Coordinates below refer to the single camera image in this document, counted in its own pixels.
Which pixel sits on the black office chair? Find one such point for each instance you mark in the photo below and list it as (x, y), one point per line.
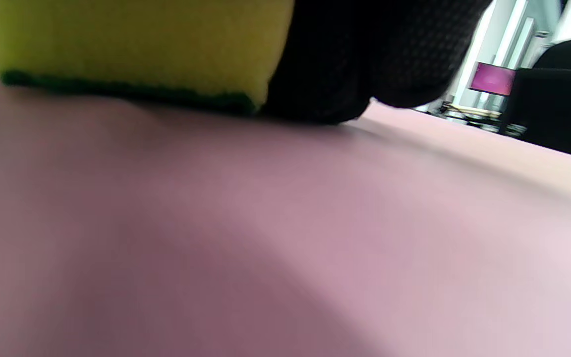
(558, 109)

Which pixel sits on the pink monitor screen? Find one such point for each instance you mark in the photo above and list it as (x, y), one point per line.
(492, 78)

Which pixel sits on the yellow sponge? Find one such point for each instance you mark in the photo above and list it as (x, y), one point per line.
(132, 44)

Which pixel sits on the pink cutting board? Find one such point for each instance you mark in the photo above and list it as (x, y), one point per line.
(216, 223)

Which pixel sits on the person's right hand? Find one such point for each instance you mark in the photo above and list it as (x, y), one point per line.
(365, 49)

